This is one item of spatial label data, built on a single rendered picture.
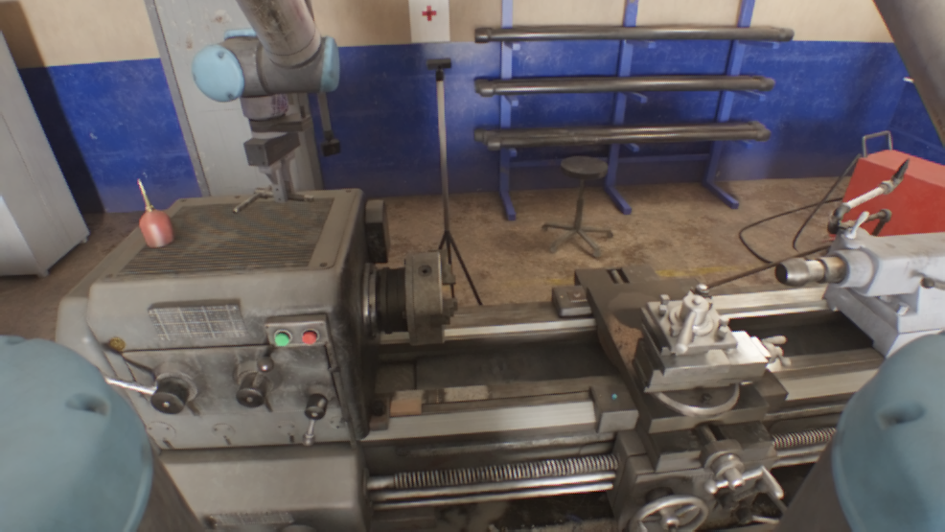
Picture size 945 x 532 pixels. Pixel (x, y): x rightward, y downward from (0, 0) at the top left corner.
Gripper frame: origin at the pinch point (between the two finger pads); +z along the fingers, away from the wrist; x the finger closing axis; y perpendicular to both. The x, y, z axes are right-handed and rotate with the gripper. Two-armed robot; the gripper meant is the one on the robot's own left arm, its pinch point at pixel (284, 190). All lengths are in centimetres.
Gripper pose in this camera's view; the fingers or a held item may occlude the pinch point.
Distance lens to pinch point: 112.1
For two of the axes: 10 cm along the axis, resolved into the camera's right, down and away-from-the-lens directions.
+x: -2.0, 5.0, -8.4
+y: -9.8, -0.9, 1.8
